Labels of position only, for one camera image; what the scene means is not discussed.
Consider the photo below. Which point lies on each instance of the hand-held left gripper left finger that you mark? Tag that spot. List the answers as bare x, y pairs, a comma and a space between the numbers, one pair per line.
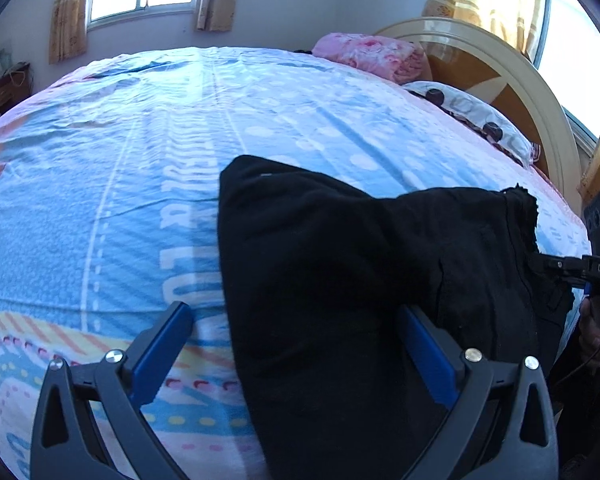
160, 355

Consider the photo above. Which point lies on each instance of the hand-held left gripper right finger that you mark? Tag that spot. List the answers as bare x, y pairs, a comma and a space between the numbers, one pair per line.
430, 355

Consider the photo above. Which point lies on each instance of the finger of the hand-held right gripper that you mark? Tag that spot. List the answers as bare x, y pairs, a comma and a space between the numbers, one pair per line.
560, 264
575, 282

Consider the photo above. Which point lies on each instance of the black pants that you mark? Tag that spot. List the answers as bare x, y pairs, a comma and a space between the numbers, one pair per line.
330, 260

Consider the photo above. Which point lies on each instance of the person's right hand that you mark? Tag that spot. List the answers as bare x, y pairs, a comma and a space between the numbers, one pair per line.
592, 330

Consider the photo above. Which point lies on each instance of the person's dark clothing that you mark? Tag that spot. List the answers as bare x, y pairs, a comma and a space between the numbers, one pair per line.
585, 435

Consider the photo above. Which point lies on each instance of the wooden curved headboard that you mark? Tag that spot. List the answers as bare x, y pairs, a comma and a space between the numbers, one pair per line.
530, 85

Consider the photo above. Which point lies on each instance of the white dotted pillow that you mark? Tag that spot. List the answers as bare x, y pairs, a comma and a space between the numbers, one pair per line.
465, 105

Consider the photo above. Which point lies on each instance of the large bright window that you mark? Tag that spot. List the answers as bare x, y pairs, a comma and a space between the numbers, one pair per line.
575, 50

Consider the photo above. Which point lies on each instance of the blue and pink bedsheet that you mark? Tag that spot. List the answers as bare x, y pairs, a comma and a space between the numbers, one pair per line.
130, 160

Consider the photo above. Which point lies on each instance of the pink floral folded quilt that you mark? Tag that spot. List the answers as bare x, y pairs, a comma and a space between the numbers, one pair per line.
370, 52

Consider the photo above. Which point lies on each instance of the brown wooden desk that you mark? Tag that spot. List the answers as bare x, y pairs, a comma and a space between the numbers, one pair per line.
0, 95

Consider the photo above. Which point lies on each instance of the white bag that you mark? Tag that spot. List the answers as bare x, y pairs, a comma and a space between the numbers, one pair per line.
0, 62

